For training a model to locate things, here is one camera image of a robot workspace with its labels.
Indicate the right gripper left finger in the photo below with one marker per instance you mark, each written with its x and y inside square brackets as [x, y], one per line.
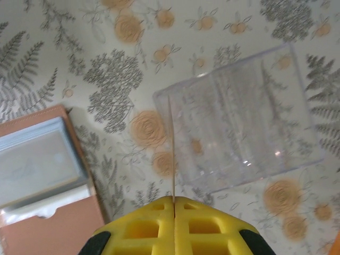
[167, 225]

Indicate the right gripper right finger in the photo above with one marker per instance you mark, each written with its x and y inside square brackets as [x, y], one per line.
[183, 225]

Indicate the clear acrylic card organizer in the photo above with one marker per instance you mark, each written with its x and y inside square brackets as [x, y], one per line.
[239, 119]

